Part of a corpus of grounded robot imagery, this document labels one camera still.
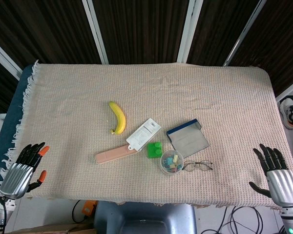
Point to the grey robot torso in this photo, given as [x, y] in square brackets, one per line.
[146, 217]

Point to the beige woven fringed blanket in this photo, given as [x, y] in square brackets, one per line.
[88, 85]

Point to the grey blue-edged pouch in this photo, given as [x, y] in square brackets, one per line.
[190, 143]

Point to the white printed flat package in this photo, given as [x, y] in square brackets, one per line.
[142, 135]

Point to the eyeglasses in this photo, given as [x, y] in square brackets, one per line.
[190, 167]

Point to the yellow banana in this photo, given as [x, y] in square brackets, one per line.
[120, 117]

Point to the white partition frame post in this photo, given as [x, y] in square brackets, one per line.
[188, 31]
[2, 57]
[290, 90]
[95, 31]
[244, 31]

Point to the orange device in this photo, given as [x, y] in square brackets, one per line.
[88, 209]

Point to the green toy building block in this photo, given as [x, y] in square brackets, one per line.
[154, 151]

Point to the clear jar of binder clips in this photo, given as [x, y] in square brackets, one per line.
[172, 162]

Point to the white and orange sneaker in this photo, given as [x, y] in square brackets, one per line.
[286, 114]

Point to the long pink plastic case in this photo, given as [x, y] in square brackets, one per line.
[112, 154]

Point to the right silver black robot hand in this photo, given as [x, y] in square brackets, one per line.
[282, 184]

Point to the brown cardboard box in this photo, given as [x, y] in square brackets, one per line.
[51, 230]

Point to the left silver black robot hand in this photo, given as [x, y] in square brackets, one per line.
[15, 176]

